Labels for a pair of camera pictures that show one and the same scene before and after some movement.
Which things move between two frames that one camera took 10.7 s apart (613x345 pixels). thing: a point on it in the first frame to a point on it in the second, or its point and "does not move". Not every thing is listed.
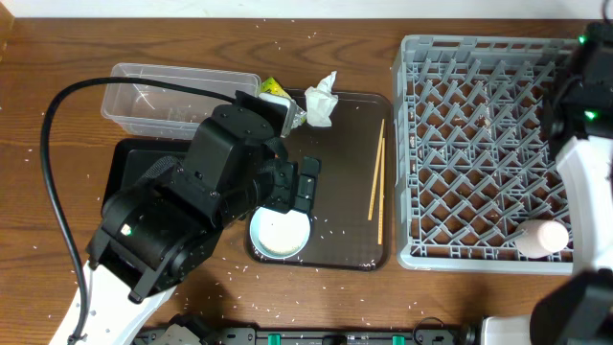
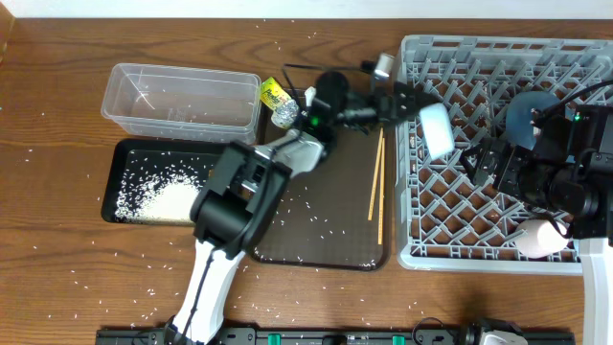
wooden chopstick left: [375, 170] does not move
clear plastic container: [168, 111] does not move
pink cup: [540, 238] does not move
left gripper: [291, 184] to [396, 105]
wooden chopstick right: [381, 192] does not move
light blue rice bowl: [280, 235] to [438, 129]
